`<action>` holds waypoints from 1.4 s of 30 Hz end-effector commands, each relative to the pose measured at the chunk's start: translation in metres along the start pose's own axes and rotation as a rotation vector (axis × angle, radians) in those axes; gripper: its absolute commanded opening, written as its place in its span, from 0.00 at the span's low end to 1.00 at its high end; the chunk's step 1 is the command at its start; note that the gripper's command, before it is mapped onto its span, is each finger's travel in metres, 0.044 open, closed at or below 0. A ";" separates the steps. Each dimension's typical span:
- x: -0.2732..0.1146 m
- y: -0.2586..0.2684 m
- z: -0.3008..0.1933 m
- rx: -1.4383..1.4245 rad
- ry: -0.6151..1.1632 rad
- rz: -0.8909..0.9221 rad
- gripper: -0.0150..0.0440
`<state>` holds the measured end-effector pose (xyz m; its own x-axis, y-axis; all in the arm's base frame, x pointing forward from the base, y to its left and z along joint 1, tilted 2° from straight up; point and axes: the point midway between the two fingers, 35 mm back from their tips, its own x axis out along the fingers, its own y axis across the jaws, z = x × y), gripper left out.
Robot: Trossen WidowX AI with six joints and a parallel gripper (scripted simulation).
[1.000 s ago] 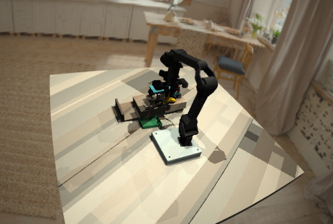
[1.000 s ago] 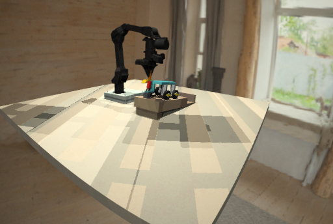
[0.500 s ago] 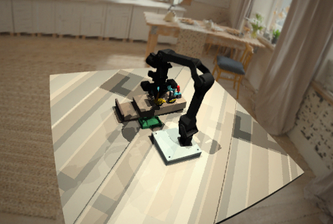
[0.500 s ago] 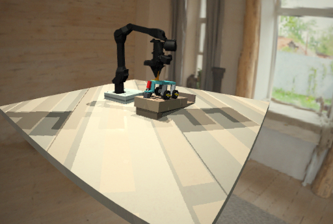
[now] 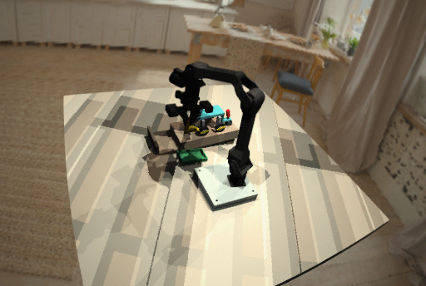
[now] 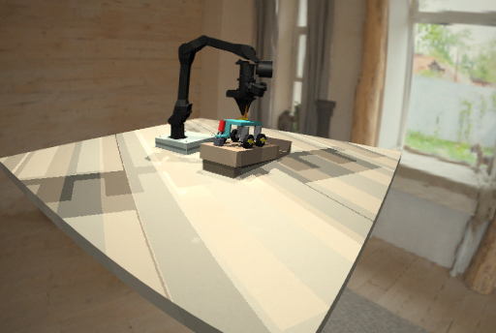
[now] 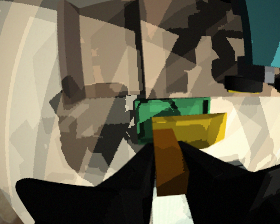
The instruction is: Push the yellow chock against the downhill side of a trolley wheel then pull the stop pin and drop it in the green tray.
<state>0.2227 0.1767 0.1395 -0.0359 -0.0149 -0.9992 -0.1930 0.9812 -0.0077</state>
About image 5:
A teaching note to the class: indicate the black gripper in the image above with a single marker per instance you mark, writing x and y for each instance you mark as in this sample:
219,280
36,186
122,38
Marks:
189,104

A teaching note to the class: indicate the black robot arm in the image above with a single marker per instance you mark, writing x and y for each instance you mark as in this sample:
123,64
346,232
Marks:
250,102

